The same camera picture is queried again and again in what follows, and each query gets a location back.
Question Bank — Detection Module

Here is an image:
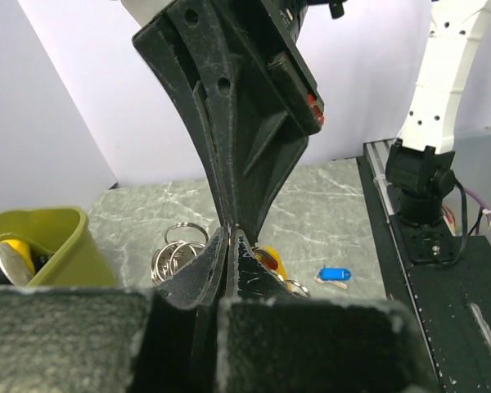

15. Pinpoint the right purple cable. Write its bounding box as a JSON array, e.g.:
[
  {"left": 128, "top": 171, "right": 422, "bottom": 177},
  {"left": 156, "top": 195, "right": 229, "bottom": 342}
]
[{"left": 464, "top": 187, "right": 491, "bottom": 237}]

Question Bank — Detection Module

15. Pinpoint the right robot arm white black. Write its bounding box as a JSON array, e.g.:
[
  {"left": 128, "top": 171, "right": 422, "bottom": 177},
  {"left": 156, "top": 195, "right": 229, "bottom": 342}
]
[{"left": 124, "top": 1, "right": 491, "bottom": 267}]

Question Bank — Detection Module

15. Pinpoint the yellow toy lemon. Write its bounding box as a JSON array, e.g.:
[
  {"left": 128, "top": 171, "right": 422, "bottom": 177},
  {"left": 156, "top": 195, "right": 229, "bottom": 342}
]
[{"left": 3, "top": 238, "right": 36, "bottom": 275}]

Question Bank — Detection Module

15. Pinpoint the yellow tag key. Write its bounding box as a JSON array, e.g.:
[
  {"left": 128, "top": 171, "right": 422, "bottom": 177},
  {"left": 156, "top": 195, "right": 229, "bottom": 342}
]
[{"left": 252, "top": 246, "right": 312, "bottom": 298}]

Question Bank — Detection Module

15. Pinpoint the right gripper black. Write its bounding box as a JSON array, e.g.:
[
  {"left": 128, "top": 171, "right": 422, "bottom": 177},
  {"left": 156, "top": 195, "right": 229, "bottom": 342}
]
[{"left": 131, "top": 1, "right": 325, "bottom": 242}]

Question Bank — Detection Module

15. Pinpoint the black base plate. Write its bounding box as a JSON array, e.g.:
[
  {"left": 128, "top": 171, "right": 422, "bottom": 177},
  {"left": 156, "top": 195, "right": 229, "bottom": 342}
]
[{"left": 357, "top": 155, "right": 491, "bottom": 392}]

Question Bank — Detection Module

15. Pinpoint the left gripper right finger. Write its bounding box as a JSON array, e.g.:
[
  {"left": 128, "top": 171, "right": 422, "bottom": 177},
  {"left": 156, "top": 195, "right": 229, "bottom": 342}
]
[{"left": 216, "top": 228, "right": 308, "bottom": 393}]

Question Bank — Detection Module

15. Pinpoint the large keyring with small rings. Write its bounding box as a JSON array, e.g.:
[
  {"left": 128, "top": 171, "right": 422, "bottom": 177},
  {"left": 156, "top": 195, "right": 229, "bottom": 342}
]
[{"left": 151, "top": 222, "right": 209, "bottom": 287}]

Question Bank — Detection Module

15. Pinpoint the black paper cup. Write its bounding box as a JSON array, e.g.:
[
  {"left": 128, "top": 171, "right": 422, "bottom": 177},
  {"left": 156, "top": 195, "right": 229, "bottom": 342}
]
[{"left": 0, "top": 242, "right": 33, "bottom": 287}]

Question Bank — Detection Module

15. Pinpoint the aluminium rail frame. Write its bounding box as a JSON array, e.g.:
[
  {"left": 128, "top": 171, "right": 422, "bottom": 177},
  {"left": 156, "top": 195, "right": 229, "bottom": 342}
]
[{"left": 363, "top": 139, "right": 400, "bottom": 224}]

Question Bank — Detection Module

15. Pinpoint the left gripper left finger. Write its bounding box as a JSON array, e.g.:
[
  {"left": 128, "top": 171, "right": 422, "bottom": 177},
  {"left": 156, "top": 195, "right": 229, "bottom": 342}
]
[{"left": 155, "top": 228, "right": 229, "bottom": 392}]

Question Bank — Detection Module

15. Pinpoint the blue tag key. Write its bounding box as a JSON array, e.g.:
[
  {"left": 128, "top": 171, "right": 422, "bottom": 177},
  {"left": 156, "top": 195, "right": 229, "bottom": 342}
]
[{"left": 314, "top": 267, "right": 352, "bottom": 290}]

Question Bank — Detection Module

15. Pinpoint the olive green plastic bin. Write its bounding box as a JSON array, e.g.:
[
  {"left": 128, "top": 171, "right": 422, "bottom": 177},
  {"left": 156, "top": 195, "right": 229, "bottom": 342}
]
[{"left": 0, "top": 207, "right": 118, "bottom": 287}]

